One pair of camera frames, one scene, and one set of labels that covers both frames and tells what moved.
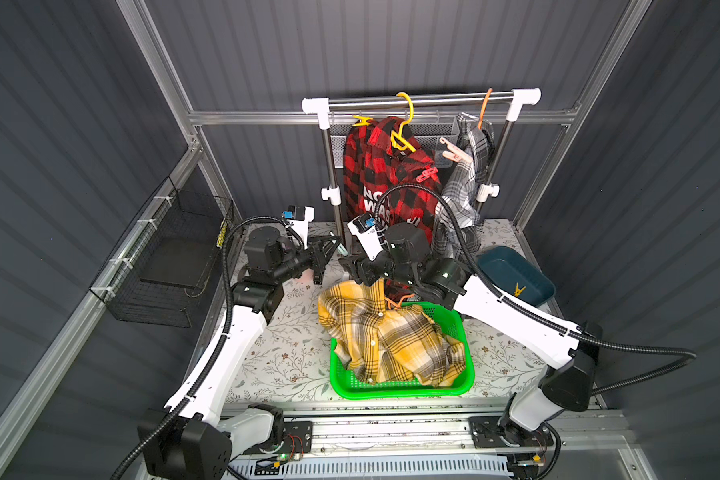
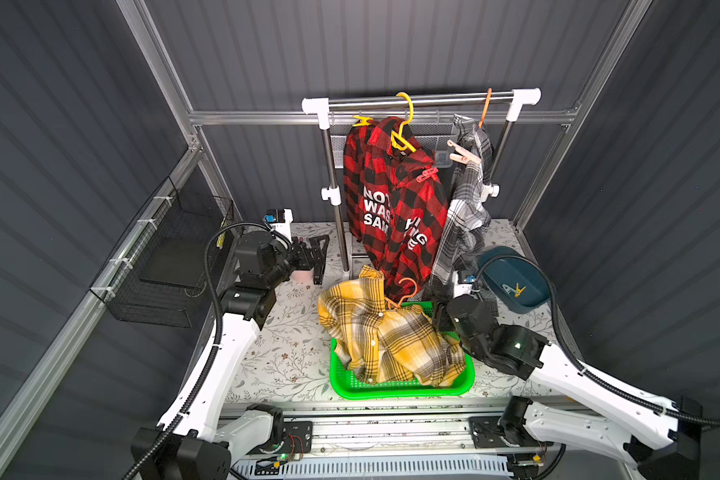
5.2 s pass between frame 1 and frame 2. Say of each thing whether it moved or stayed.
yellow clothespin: stayed
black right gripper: moved
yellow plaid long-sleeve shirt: stayed
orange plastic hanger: stayed
